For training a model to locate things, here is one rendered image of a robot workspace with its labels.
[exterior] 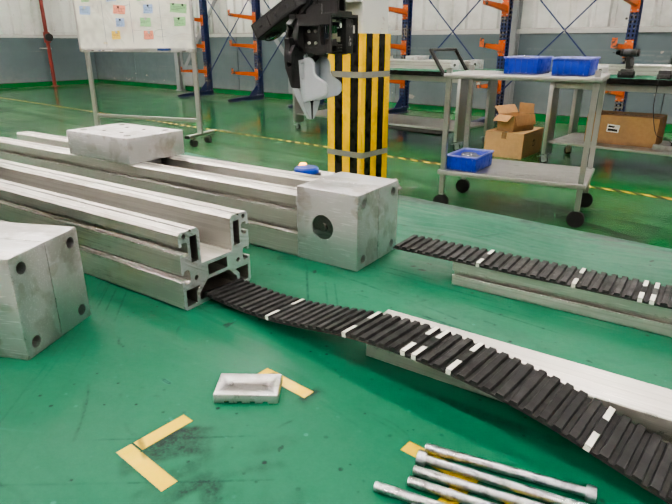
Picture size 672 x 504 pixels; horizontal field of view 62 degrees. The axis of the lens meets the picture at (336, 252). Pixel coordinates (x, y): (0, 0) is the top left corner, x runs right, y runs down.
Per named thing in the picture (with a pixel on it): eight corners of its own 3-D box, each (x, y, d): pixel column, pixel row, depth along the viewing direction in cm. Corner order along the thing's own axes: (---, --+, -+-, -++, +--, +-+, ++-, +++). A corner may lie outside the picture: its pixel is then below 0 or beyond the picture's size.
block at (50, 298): (105, 304, 59) (91, 219, 56) (29, 360, 49) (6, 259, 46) (22, 296, 61) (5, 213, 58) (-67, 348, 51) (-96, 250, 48)
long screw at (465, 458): (596, 496, 34) (598, 483, 34) (595, 507, 33) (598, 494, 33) (427, 449, 39) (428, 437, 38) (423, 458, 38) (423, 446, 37)
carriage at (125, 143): (186, 169, 96) (182, 129, 93) (132, 182, 87) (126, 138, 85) (127, 159, 104) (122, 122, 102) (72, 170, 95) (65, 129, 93)
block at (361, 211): (404, 243, 78) (407, 176, 74) (356, 272, 68) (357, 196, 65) (349, 232, 82) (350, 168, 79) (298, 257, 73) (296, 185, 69)
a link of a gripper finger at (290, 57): (293, 89, 83) (291, 24, 79) (285, 88, 83) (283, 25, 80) (312, 87, 86) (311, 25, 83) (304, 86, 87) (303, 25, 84)
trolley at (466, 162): (592, 207, 379) (618, 48, 343) (582, 229, 334) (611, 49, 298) (445, 189, 425) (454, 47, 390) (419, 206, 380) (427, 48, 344)
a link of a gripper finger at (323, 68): (335, 121, 85) (335, 57, 82) (304, 118, 89) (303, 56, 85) (346, 119, 88) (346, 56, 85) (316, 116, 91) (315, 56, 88)
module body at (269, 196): (340, 236, 80) (340, 178, 77) (298, 257, 73) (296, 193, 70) (36, 170, 122) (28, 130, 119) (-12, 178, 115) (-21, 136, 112)
